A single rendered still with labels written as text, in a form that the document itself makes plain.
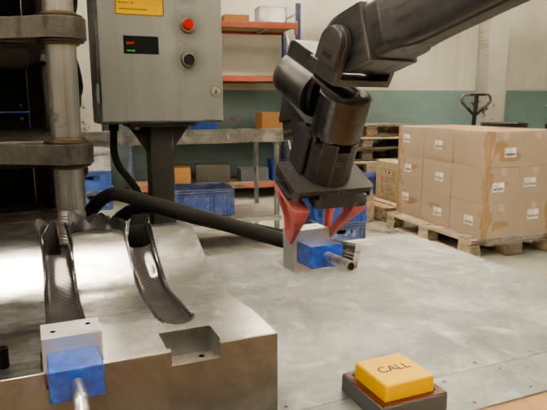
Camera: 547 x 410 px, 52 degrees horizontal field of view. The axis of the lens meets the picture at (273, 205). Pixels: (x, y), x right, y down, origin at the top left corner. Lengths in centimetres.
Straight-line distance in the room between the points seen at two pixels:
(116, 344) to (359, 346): 34
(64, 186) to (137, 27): 41
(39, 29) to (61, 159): 25
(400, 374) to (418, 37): 33
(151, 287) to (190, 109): 73
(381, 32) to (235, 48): 687
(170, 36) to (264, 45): 611
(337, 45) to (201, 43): 87
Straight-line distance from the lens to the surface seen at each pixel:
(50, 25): 122
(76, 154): 121
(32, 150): 124
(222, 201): 443
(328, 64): 57
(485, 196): 431
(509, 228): 449
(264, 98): 744
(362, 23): 57
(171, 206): 116
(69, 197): 124
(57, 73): 123
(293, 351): 75
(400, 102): 812
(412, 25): 54
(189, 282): 75
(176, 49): 140
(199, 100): 141
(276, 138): 429
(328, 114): 60
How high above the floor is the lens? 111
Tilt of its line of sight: 10 degrees down
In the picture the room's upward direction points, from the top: straight up
